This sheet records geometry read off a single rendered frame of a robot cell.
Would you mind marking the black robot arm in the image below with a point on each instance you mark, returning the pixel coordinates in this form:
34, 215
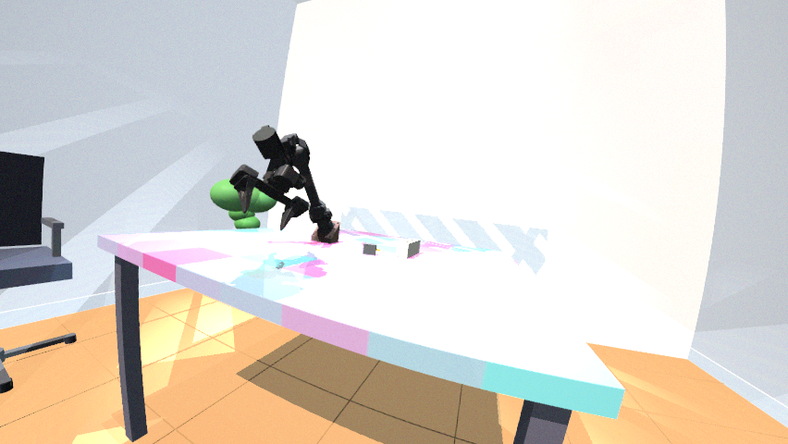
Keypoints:
285, 152

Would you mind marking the black two-prong plug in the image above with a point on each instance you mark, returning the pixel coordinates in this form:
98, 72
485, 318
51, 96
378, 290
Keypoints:
370, 249

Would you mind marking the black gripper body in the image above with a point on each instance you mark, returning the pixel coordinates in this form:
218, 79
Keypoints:
271, 188

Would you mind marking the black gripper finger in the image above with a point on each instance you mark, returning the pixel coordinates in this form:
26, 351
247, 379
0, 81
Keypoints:
289, 213
244, 188

